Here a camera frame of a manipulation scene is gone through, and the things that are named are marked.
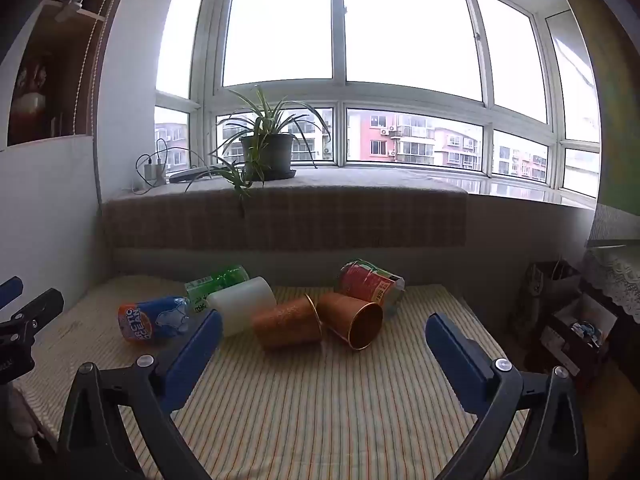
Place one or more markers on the brown paper bag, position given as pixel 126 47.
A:
pixel 552 285

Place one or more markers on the green drink can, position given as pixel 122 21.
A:
pixel 222 280

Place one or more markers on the white lace cloth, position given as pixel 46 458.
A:
pixel 617 275

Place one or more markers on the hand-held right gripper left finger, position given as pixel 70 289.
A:
pixel 192 362

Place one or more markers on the red drink can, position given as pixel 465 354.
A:
pixel 367 282

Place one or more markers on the open cardboard box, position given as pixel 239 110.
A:
pixel 575 345

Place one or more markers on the striped tablecloth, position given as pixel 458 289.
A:
pixel 310 400

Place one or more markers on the white plastic cup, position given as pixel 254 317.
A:
pixel 242 305

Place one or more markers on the orange and blue drink can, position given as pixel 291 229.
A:
pixel 152 320

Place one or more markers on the wooden wall shelf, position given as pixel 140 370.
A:
pixel 55 85

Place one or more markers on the plaid windowsill cushion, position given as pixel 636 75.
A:
pixel 300 210

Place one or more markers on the white clip fan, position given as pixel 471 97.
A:
pixel 75 7

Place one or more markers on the red figurine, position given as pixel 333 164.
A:
pixel 31 100

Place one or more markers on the potted spider plant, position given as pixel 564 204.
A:
pixel 267 155

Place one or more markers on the grey flat device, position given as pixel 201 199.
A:
pixel 192 175

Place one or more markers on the white window frame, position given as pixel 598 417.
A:
pixel 339 95

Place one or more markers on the copper metal cup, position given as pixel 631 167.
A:
pixel 350 322
pixel 285 324

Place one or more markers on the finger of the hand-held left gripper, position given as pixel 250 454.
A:
pixel 40 310
pixel 10 291

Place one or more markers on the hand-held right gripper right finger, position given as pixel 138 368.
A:
pixel 455 355

